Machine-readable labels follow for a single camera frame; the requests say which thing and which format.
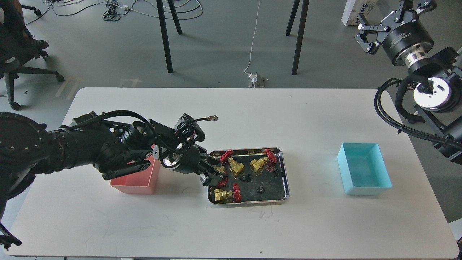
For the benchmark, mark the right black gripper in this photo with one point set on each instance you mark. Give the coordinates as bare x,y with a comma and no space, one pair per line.
408,39

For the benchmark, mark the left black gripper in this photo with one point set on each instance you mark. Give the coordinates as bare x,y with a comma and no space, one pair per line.
196,160

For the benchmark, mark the brass valve red handle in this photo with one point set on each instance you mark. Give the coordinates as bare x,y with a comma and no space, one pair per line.
222,180

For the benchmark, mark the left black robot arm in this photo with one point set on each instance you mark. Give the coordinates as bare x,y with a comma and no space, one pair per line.
116,143

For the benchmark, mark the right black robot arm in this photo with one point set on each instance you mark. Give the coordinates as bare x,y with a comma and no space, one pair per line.
433,84

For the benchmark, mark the brass valve top left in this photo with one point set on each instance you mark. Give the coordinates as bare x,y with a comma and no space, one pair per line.
236,168

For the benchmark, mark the brass valve bottom left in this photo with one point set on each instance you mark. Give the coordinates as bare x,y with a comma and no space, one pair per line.
234,195

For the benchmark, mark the white cardboard box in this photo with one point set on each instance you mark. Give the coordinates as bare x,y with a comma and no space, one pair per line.
355,7

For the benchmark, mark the brass valve top right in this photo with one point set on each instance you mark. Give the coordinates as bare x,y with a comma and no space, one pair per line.
267,162

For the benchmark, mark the pink plastic box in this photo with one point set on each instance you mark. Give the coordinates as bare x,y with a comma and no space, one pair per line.
140,183

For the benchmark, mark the light blue plastic box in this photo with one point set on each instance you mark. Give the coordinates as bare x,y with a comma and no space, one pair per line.
362,169

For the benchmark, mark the silver metal tray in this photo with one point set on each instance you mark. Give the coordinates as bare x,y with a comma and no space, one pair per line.
276,188

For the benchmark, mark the black table leg right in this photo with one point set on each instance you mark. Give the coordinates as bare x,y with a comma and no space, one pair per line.
301,30

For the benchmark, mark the black table leg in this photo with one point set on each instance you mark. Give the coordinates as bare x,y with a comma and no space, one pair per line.
301,30
164,32

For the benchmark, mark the white power adapter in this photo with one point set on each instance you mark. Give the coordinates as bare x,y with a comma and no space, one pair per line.
256,81

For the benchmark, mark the black table leg left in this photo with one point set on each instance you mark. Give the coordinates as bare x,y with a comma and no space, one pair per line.
164,32

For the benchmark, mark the black office chair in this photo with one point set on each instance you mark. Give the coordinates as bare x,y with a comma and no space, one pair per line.
17,49

